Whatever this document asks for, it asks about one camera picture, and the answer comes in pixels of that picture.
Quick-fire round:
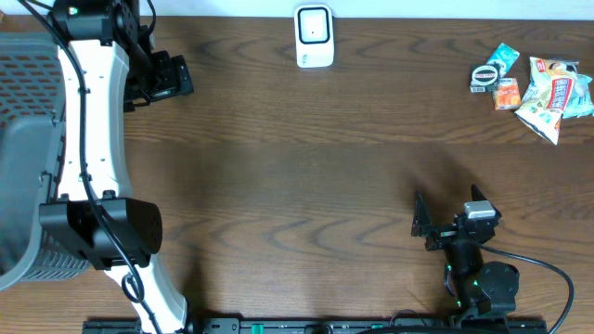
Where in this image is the orange small box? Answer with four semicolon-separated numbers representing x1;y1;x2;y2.
493;78;522;110

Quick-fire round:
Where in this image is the dark green round-label packet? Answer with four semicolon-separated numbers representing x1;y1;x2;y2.
470;64;500;93

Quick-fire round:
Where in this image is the yellow snack bag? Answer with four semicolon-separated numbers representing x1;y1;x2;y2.
514;57;579;145

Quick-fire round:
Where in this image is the teal snack packet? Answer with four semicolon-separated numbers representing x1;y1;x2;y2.
562;74;593;119

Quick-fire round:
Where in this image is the light teal small packet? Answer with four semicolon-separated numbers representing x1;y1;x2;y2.
487;43;520;78

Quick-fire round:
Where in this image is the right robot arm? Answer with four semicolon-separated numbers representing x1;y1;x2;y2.
411;185;519;331

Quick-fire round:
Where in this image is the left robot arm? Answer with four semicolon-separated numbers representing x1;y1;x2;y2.
39;0;198;333

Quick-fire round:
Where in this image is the white barcode scanner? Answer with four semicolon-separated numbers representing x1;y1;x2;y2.
293;4;335;69

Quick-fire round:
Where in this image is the grey plastic mesh basket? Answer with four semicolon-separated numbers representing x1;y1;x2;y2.
1;32;89;289

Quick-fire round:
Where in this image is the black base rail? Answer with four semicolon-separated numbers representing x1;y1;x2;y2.
82;317;547;334

